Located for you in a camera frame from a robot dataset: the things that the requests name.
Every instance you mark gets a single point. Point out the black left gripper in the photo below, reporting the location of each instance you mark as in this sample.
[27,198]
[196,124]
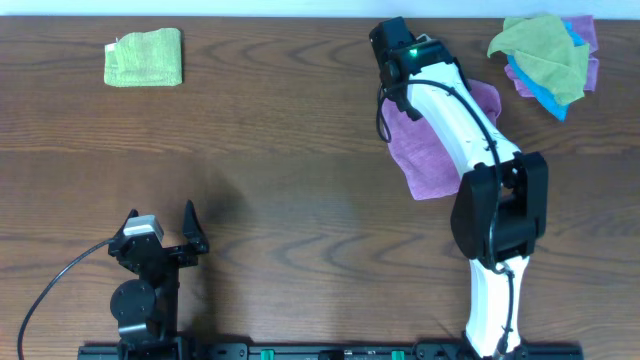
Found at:
[167,252]

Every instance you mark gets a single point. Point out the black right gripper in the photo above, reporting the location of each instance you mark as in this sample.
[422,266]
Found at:
[388,32]

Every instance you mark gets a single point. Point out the purple microfiber cloth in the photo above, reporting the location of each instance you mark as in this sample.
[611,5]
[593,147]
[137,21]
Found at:
[415,147]
[582,30]

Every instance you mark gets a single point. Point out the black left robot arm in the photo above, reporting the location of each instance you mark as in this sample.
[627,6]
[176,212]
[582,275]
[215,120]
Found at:
[146,308]

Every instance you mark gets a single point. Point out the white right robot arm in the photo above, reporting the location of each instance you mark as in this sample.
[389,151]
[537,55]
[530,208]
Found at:
[500,208]

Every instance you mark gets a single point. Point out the green crumpled microfiber cloth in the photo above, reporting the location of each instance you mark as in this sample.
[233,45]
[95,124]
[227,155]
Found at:
[545,51]

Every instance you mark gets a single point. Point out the folded green microfiber cloth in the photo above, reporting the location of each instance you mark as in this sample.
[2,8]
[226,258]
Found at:
[145,59]

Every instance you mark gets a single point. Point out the blue microfiber cloth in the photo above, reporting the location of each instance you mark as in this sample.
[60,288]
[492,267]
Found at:
[541,94]

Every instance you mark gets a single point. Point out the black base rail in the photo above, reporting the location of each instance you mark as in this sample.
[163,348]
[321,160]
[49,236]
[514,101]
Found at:
[240,351]

